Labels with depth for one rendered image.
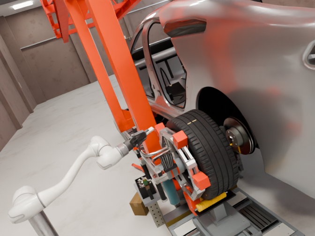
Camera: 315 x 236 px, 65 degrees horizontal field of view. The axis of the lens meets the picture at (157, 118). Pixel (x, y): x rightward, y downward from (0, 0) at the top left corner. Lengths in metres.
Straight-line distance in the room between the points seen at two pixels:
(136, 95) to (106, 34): 0.53
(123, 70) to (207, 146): 0.92
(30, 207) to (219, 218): 1.42
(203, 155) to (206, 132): 0.16
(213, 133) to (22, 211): 1.21
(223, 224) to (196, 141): 0.87
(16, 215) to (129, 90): 1.16
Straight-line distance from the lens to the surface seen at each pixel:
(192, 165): 1.63
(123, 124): 4.11
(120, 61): 2.04
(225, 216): 2.27
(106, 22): 2.05
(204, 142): 1.63
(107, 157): 1.64
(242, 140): 2.00
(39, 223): 1.86
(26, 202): 1.64
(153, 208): 2.64
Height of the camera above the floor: 1.77
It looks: 17 degrees down
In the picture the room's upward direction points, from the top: 20 degrees counter-clockwise
